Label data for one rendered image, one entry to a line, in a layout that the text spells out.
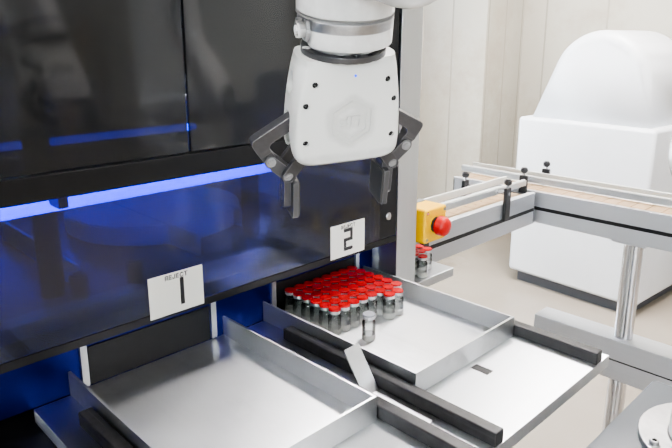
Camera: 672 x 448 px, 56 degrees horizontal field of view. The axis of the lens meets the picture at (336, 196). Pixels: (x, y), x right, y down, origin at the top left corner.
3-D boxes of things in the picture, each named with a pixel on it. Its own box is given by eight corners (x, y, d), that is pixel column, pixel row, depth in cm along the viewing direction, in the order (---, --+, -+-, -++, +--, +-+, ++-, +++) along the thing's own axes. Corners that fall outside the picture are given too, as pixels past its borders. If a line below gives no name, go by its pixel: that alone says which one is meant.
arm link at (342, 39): (307, 27, 49) (306, 64, 50) (411, 20, 51) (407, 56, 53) (279, 0, 55) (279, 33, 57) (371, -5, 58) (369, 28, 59)
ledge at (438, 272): (365, 274, 138) (365, 266, 137) (403, 260, 147) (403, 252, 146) (416, 292, 128) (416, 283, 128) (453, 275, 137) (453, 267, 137)
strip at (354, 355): (342, 387, 89) (343, 349, 88) (357, 379, 92) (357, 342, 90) (422, 429, 80) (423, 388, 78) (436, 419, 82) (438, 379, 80)
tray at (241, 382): (70, 394, 88) (67, 372, 87) (225, 334, 105) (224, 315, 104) (206, 525, 64) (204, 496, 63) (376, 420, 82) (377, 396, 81)
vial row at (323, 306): (316, 329, 107) (316, 304, 106) (385, 299, 119) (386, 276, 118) (325, 333, 105) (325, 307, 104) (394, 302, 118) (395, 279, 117)
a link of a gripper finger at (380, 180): (385, 146, 60) (380, 206, 63) (415, 142, 61) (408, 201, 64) (372, 132, 62) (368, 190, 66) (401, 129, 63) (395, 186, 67)
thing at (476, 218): (379, 288, 135) (381, 218, 131) (329, 270, 145) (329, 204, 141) (538, 224, 181) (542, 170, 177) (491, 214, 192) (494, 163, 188)
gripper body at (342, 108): (299, 52, 50) (298, 175, 56) (416, 43, 53) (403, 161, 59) (275, 25, 56) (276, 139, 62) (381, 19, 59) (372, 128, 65)
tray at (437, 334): (263, 320, 111) (262, 301, 110) (364, 281, 128) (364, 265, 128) (415, 396, 87) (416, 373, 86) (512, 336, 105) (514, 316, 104)
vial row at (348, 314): (325, 333, 105) (325, 308, 104) (394, 302, 118) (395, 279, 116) (334, 337, 104) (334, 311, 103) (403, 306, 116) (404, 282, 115)
